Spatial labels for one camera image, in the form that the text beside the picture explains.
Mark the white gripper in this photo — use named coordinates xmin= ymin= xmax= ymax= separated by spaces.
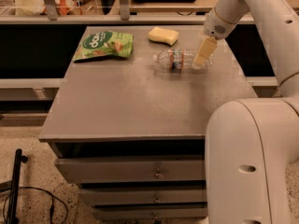
xmin=192 ymin=7 xmax=234 ymax=69

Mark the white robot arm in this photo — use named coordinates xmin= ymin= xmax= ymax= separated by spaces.
xmin=196 ymin=0 xmax=299 ymax=224

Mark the clear plastic water bottle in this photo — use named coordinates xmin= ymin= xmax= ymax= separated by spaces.
xmin=153 ymin=49 xmax=213 ymax=70

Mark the yellow sponge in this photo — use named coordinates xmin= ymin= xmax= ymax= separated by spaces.
xmin=148 ymin=27 xmax=178 ymax=46

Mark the metal railing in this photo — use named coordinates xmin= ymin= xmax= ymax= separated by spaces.
xmin=0 ymin=0 xmax=256 ymax=26

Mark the green snack bag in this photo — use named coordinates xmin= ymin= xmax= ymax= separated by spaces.
xmin=73 ymin=31 xmax=134 ymax=62

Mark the grey drawer cabinet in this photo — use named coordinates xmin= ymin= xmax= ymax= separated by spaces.
xmin=37 ymin=24 xmax=260 ymax=221

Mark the top grey drawer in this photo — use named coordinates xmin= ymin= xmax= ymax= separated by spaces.
xmin=55 ymin=156 xmax=205 ymax=184

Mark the grey drawer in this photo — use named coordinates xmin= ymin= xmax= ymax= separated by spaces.
xmin=93 ymin=203 xmax=207 ymax=220
xmin=79 ymin=185 xmax=207 ymax=205
xmin=55 ymin=156 xmax=205 ymax=184

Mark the middle grey drawer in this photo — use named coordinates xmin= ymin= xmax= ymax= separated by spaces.
xmin=79 ymin=185 xmax=207 ymax=205

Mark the bottom grey drawer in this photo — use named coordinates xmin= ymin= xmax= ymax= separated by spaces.
xmin=93 ymin=203 xmax=207 ymax=220

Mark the black stand pole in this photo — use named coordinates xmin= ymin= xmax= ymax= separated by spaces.
xmin=7 ymin=148 xmax=28 ymax=224

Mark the black floor cable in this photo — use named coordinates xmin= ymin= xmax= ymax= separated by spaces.
xmin=1 ymin=186 xmax=69 ymax=224

